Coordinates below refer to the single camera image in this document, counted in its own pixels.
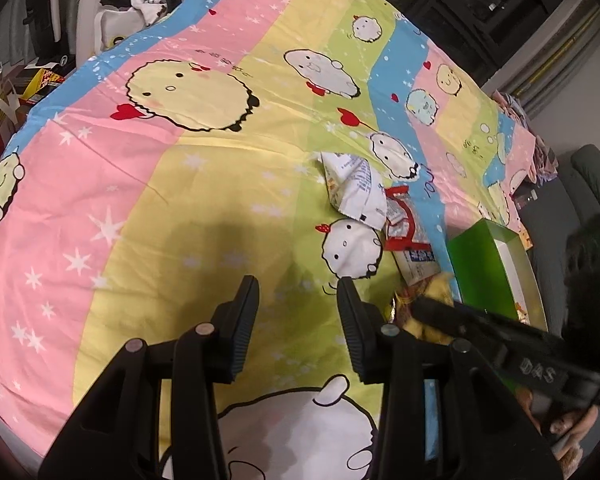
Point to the dark window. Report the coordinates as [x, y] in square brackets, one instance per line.
[480, 5]

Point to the clear plastic bottle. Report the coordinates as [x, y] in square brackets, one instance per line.
[530, 196]

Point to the person's right hand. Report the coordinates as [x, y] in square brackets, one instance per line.
[565, 425]

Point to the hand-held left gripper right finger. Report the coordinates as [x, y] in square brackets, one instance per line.
[352, 330]

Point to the green box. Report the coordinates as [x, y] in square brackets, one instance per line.
[480, 270]

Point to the pink clothes pile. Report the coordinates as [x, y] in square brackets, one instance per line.
[540, 150]

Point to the red snack packet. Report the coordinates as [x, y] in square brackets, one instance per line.
[405, 225]

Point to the gold snack packet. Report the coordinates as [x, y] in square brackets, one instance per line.
[432, 287]

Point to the striped cartoon printed blanket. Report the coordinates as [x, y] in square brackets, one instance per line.
[130, 210]

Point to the white blue snack packet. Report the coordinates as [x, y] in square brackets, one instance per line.
[420, 265]

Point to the grey curtain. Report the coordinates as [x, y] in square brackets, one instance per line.
[570, 60]

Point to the grey sofa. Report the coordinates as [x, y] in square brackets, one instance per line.
[555, 210]

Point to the white bag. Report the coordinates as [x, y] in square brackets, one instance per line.
[115, 27]

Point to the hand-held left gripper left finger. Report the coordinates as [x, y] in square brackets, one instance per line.
[245, 330]

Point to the yellow black box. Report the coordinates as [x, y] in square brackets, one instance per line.
[40, 82]

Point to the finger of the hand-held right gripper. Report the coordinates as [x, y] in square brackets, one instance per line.
[455, 317]

